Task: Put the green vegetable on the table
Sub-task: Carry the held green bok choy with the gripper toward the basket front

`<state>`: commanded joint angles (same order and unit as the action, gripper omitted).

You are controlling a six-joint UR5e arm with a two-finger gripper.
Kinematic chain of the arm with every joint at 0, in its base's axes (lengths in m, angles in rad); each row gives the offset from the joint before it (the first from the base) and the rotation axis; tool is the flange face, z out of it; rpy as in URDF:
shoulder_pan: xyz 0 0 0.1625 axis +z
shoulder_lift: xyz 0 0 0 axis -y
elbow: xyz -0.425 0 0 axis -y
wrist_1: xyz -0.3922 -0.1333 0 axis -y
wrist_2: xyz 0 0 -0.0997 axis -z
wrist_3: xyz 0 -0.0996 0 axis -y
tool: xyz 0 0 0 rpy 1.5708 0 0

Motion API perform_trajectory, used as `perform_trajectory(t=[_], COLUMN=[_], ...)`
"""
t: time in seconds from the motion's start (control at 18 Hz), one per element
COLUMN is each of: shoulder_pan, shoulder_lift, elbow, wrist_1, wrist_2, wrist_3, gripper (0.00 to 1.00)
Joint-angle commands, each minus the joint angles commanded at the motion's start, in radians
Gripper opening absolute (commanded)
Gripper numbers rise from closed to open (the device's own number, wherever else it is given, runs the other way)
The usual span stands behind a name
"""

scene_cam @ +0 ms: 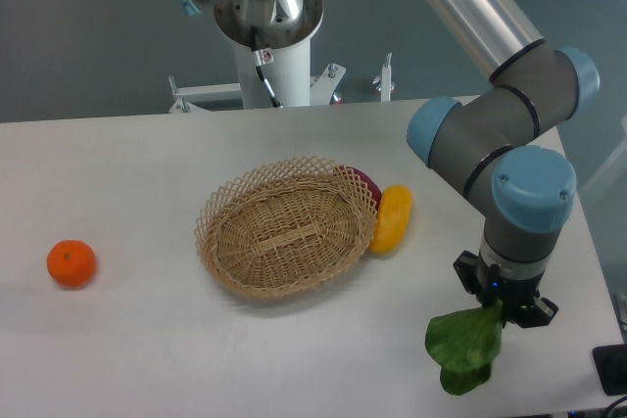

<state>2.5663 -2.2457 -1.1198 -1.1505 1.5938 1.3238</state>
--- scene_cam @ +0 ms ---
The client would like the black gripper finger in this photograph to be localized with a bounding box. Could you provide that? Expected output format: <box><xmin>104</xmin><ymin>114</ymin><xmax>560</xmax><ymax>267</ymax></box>
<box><xmin>453</xmin><ymin>251</ymin><xmax>482</xmax><ymax>295</ymax></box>
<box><xmin>514</xmin><ymin>298</ymin><xmax>558</xmax><ymax>328</ymax></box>

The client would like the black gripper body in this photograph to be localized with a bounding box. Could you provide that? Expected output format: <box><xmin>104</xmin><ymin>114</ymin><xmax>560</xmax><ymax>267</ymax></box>
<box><xmin>475</xmin><ymin>260</ymin><xmax>544</xmax><ymax>319</ymax></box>

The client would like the green leafy vegetable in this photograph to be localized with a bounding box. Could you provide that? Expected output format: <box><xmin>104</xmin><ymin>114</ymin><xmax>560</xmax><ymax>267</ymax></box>
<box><xmin>424</xmin><ymin>301</ymin><xmax>504</xmax><ymax>395</ymax></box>

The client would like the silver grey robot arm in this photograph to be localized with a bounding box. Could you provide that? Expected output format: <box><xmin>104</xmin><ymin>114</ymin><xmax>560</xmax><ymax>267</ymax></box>
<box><xmin>176</xmin><ymin>0</ymin><xmax>600</xmax><ymax>328</ymax></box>

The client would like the black device at table edge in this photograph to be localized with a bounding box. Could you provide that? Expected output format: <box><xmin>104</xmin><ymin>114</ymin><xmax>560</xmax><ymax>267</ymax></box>
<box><xmin>592</xmin><ymin>344</ymin><xmax>626</xmax><ymax>396</ymax></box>

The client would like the yellow mango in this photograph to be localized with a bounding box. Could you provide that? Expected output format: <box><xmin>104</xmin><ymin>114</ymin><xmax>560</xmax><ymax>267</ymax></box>
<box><xmin>368</xmin><ymin>184</ymin><xmax>413</xmax><ymax>255</ymax></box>

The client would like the dark red fruit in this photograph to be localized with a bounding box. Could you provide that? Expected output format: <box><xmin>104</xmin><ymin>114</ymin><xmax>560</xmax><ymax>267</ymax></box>
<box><xmin>334</xmin><ymin>165</ymin><xmax>382</xmax><ymax>209</ymax></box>

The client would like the woven wicker basket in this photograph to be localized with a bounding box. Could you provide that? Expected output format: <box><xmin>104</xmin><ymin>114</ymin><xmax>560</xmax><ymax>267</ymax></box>
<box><xmin>194</xmin><ymin>157</ymin><xmax>377</xmax><ymax>301</ymax></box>

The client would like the orange tangerine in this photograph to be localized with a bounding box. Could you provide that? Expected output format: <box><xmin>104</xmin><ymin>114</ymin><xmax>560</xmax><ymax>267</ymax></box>
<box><xmin>46</xmin><ymin>240</ymin><xmax>97</xmax><ymax>288</ymax></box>

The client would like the white clamp bracket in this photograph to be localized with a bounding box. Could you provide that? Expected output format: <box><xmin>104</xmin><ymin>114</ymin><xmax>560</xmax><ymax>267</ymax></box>
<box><xmin>372</xmin><ymin>52</ymin><xmax>396</xmax><ymax>102</ymax></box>

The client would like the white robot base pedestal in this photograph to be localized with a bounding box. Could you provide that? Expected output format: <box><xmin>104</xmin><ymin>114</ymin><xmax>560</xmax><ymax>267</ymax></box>
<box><xmin>169</xmin><ymin>0</ymin><xmax>346</xmax><ymax>113</ymax></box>

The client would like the black cable on pedestal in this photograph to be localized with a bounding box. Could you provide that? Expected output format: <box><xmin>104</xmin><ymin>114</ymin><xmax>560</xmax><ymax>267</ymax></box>
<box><xmin>249</xmin><ymin>24</ymin><xmax>284</xmax><ymax>110</ymax></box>

